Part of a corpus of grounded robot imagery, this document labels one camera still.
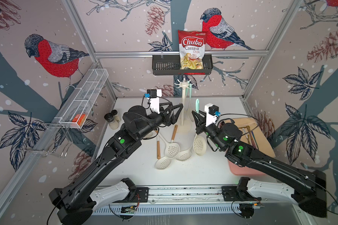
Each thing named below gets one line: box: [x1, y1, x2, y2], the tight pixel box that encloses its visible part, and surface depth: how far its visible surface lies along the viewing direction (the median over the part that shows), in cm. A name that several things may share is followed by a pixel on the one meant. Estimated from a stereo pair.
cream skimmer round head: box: [154, 139, 172, 170], surface depth 87 cm
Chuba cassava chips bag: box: [177, 30, 207, 70], surface depth 85 cm
